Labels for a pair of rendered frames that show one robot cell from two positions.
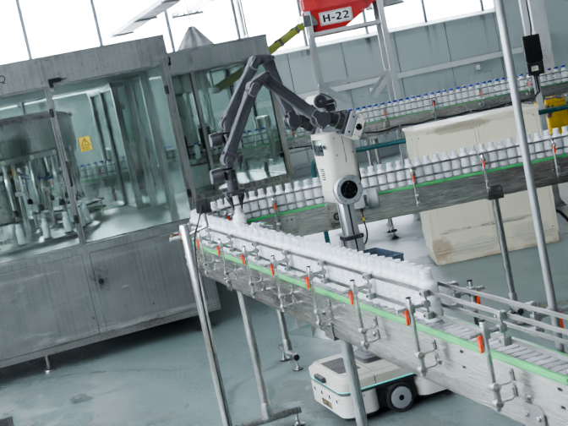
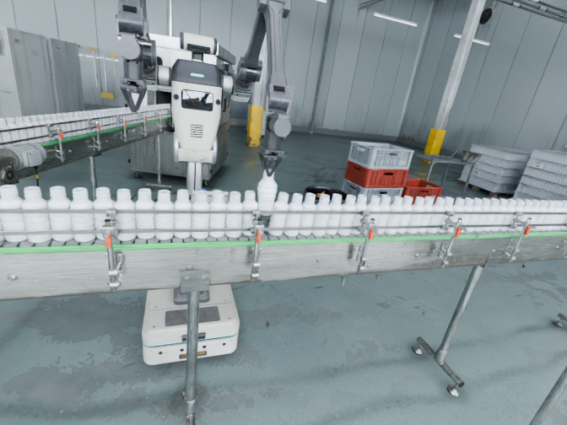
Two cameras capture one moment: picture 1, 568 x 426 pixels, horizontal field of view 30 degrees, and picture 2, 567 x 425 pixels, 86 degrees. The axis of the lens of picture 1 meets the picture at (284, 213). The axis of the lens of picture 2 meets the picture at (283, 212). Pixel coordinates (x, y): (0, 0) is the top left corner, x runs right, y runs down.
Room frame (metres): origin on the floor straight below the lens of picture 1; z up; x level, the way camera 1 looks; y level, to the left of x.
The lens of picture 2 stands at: (5.22, 1.28, 1.51)
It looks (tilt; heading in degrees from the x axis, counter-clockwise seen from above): 21 degrees down; 266
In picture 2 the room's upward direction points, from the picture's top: 8 degrees clockwise
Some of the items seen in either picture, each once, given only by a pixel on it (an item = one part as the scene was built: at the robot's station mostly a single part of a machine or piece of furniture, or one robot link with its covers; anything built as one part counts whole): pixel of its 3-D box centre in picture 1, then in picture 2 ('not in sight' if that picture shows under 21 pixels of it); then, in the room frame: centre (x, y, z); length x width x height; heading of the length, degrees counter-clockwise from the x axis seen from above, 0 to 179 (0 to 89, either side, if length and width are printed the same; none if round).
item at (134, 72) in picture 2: not in sight; (133, 72); (5.67, 0.21, 1.51); 0.10 x 0.07 x 0.07; 107
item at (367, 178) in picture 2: not in sight; (375, 174); (3.94, -2.19, 0.78); 0.61 x 0.41 x 0.22; 23
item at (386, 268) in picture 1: (391, 282); not in sight; (3.45, -0.30, 1.08); 0.06 x 0.06 x 0.17
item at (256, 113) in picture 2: not in sight; (254, 126); (5.72, -7.55, 0.55); 0.40 x 0.40 x 1.10; 17
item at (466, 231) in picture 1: (479, 182); not in sight; (9.23, -1.74, 0.59); 1.10 x 0.62 x 1.18; 89
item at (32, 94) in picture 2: not in sight; (22, 90); (9.57, -4.44, 0.96); 0.82 x 0.50 x 1.91; 89
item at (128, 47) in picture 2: (219, 133); (132, 38); (5.66, 0.25, 1.60); 0.12 x 0.09 x 0.12; 107
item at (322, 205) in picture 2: (254, 243); (321, 215); (4.98, 0.17, 1.08); 0.06 x 0.06 x 0.17
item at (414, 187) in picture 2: not in sight; (412, 190); (3.30, -2.49, 0.55); 0.61 x 0.41 x 0.22; 20
